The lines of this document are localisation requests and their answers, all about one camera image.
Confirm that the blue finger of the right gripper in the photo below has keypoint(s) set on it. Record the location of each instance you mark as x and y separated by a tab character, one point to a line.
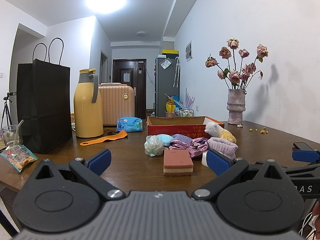
305	156

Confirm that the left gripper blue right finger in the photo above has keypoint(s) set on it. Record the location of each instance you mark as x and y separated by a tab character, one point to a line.
217	162

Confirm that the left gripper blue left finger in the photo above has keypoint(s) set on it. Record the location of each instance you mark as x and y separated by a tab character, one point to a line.
99	162

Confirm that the lavender fluffy headband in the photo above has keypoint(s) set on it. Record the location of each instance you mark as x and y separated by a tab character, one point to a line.
223	146

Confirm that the pink satin bow scrunchie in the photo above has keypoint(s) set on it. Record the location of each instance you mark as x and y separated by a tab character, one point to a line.
195	147

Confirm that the white yellow plush toy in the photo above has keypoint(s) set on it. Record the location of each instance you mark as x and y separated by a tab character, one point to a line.
215	130

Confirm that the pink layered sponge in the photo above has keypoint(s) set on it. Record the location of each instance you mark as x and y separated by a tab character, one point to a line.
177	163

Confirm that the purple woven cloth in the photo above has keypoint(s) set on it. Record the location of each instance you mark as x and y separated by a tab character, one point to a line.
182	138

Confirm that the light blue plush puff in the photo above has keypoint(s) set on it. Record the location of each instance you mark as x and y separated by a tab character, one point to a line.
165	138

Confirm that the iridescent mesh bath pouf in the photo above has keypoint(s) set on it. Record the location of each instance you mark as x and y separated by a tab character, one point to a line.
153	146

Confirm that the white foam roll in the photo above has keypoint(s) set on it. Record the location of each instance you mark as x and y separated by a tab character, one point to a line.
204	159

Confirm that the orange plastic shoehorn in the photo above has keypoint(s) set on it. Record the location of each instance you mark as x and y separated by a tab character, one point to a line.
120	135

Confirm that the red cardboard box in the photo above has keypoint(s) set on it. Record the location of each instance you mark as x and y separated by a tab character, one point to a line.
192	127

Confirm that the blue wet wipes pack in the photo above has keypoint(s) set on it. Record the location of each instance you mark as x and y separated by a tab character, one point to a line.
129	124

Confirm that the pink textured vase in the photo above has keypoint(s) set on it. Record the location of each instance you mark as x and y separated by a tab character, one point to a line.
236	106

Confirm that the yellow thermos jug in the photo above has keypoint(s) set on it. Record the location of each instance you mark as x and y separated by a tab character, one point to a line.
88	110

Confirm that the pink ribbed suitcase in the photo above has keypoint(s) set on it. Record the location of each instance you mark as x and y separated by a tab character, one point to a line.
118	101

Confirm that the yellow bucket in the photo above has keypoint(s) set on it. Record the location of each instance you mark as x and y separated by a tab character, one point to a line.
170	107

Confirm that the snack packet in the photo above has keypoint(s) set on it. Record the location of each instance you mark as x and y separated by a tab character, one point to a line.
18	156

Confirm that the dried pink roses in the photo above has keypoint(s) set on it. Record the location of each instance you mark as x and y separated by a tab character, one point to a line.
237	75

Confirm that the glass cup with straw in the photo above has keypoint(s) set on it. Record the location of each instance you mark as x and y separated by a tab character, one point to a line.
12	135

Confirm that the black paper shopping bag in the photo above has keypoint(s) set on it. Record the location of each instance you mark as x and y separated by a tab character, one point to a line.
43	104

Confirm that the dark brown entrance door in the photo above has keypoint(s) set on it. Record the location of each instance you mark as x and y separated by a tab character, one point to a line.
132	72

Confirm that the grey refrigerator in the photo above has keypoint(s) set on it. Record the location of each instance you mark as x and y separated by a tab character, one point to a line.
165	83

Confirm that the yellow box on refrigerator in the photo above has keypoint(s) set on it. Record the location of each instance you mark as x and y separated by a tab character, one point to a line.
166	51

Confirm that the wire storage rack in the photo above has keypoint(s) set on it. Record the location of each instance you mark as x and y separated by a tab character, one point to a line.
184	112

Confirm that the black camera tripod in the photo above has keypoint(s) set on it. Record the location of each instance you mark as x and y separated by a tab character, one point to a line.
6	116

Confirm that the wall electrical panel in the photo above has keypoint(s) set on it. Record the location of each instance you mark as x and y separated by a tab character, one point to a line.
189	51

